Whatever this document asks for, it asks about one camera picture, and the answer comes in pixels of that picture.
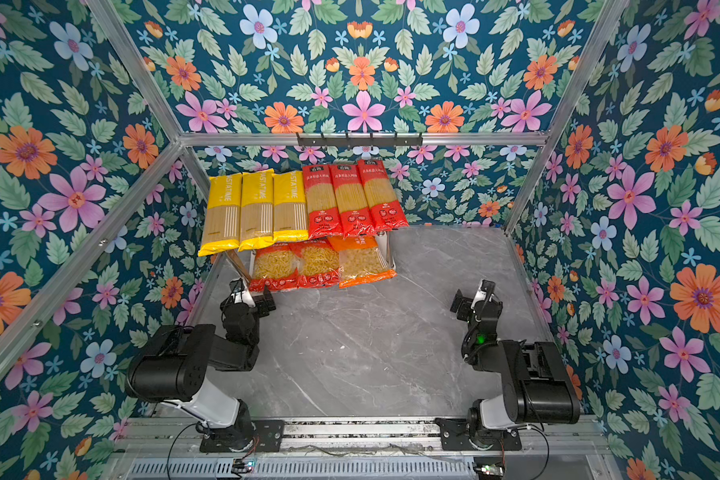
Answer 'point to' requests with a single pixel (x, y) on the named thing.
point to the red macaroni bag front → (318, 262)
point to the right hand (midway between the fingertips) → (475, 292)
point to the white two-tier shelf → (251, 265)
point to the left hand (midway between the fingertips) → (250, 282)
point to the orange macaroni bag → (361, 262)
